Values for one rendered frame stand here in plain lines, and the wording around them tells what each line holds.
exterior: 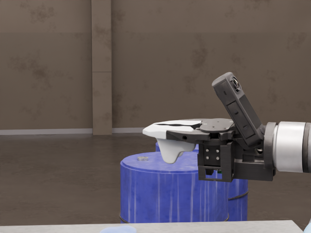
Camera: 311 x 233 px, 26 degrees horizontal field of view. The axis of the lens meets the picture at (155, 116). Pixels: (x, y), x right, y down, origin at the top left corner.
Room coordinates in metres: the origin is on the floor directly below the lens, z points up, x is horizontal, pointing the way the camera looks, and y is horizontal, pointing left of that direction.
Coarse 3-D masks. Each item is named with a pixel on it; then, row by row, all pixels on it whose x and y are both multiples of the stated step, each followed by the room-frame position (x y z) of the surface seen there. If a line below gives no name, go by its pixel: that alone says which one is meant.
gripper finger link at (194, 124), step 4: (152, 124) 1.07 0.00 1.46; (156, 124) 1.07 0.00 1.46; (160, 124) 1.07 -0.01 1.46; (164, 124) 1.07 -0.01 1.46; (168, 124) 1.06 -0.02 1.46; (172, 124) 1.06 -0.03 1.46; (176, 124) 1.06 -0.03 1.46; (180, 124) 1.06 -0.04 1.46; (184, 124) 1.05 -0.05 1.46; (188, 124) 1.05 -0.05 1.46; (192, 124) 1.05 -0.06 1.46; (196, 124) 1.06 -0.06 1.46; (196, 144) 1.07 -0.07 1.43
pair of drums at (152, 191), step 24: (120, 168) 3.61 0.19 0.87; (144, 168) 3.43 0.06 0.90; (168, 168) 3.43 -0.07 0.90; (192, 168) 3.43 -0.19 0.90; (120, 192) 3.62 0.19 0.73; (144, 192) 3.40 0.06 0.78; (168, 192) 3.36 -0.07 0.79; (192, 192) 3.37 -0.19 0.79; (216, 192) 3.45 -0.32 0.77; (240, 192) 4.09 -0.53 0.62; (120, 216) 3.60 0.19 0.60; (144, 216) 3.40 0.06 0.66; (168, 216) 3.36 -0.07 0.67; (192, 216) 3.37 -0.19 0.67; (216, 216) 3.45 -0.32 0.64; (240, 216) 4.09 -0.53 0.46
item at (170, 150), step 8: (152, 128) 1.05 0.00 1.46; (160, 128) 1.04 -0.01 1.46; (168, 128) 1.04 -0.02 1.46; (176, 128) 1.03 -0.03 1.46; (184, 128) 1.03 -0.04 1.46; (192, 128) 1.03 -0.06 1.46; (152, 136) 1.05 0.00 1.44; (160, 136) 1.04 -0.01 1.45; (160, 144) 1.05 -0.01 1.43; (168, 144) 1.04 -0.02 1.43; (176, 144) 1.03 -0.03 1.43; (184, 144) 1.03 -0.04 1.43; (192, 144) 1.03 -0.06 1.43; (168, 152) 1.04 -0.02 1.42; (176, 152) 1.04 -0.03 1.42; (168, 160) 1.04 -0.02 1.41
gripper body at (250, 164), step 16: (208, 128) 1.01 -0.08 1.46; (224, 128) 1.01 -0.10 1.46; (272, 128) 0.99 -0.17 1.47; (208, 144) 1.00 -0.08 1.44; (224, 144) 1.00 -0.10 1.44; (240, 144) 1.01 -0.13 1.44; (256, 144) 1.00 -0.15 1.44; (272, 144) 0.97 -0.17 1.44; (208, 160) 1.02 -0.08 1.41; (224, 160) 1.00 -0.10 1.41; (240, 160) 1.01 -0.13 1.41; (256, 160) 1.00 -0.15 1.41; (272, 160) 0.98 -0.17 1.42; (224, 176) 1.00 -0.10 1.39; (240, 176) 1.01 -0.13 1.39; (256, 176) 1.00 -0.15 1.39; (272, 176) 1.00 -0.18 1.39
